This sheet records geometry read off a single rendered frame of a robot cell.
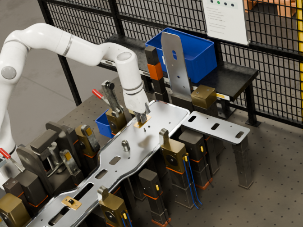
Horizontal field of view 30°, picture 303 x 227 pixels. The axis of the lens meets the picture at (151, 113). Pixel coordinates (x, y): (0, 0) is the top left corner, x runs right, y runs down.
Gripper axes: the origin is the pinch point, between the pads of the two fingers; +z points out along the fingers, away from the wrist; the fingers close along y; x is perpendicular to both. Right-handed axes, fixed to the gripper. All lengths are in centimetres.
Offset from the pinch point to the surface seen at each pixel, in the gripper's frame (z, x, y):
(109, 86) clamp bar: -13.5, -1.2, -13.1
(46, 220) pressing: 8, -58, -3
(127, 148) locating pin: 6.4, -13.3, 1.4
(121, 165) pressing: 7.9, -21.4, 4.9
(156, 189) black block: 15.2, -20.2, 20.4
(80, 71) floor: 108, 114, -193
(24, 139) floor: 108, 30, -171
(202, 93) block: 1.9, 26.3, 13.2
